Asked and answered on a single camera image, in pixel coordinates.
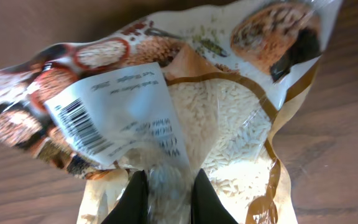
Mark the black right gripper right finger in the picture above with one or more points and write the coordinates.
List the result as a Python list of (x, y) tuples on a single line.
[(206, 207)]

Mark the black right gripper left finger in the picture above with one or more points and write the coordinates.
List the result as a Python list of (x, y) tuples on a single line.
[(133, 205)]

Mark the beige Panitee snack bag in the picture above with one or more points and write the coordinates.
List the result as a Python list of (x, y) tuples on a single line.
[(172, 93)]

